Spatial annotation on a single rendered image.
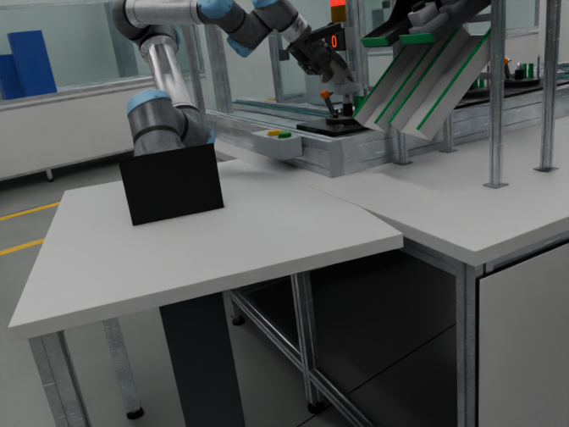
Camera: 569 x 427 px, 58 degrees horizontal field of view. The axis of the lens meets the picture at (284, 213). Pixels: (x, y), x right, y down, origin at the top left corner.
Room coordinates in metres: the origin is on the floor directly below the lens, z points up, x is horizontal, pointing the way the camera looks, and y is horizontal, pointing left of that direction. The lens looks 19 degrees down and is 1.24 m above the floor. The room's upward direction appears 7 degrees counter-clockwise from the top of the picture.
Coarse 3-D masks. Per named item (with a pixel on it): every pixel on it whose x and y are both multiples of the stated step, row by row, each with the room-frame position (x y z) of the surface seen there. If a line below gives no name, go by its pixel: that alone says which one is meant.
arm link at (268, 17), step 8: (256, 0) 1.46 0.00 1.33; (264, 0) 1.45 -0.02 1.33; (272, 0) 1.45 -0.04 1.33; (280, 0) 1.46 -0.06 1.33; (256, 8) 1.48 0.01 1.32; (264, 8) 1.46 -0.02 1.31; (272, 8) 1.45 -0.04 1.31; (280, 8) 1.46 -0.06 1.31; (288, 8) 1.47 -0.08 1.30; (264, 16) 1.46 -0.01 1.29; (272, 16) 1.46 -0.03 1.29; (280, 16) 1.46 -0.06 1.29; (288, 16) 1.47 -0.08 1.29; (296, 16) 1.48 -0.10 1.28; (272, 24) 1.47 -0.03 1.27; (280, 24) 1.47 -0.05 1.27; (288, 24) 1.47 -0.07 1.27
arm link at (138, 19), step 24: (120, 0) 1.59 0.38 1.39; (144, 0) 1.54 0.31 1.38; (168, 0) 1.48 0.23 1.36; (192, 0) 1.43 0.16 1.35; (216, 0) 1.35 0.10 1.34; (120, 24) 1.61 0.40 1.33; (144, 24) 1.58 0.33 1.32; (168, 24) 1.52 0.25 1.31; (192, 24) 1.46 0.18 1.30; (216, 24) 1.41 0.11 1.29; (240, 24) 1.42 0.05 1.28
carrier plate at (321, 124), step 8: (320, 120) 1.65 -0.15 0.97; (296, 128) 1.63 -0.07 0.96; (304, 128) 1.59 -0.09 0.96; (312, 128) 1.54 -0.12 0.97; (320, 128) 1.51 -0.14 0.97; (328, 128) 1.50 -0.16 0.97; (336, 128) 1.48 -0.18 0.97; (344, 128) 1.47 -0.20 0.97; (352, 128) 1.45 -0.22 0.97; (360, 128) 1.45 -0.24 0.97; (368, 128) 1.46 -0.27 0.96
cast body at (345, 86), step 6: (354, 72) 1.57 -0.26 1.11; (354, 78) 1.56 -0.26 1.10; (336, 84) 1.57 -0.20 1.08; (342, 84) 1.55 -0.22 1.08; (348, 84) 1.56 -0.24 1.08; (354, 84) 1.56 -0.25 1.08; (360, 84) 1.59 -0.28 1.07; (336, 90) 1.57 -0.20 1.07; (342, 90) 1.55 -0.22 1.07; (348, 90) 1.55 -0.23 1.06; (354, 90) 1.56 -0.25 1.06; (360, 90) 1.59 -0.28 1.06
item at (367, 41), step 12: (396, 0) 1.39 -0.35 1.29; (408, 0) 1.40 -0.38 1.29; (420, 0) 1.41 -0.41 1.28; (432, 0) 1.27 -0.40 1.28; (396, 12) 1.39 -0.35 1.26; (408, 12) 1.40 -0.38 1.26; (384, 24) 1.38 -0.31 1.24; (396, 24) 1.39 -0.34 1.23; (408, 24) 1.25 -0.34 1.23; (372, 36) 1.37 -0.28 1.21; (384, 36) 1.34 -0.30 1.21; (396, 36) 1.25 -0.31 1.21
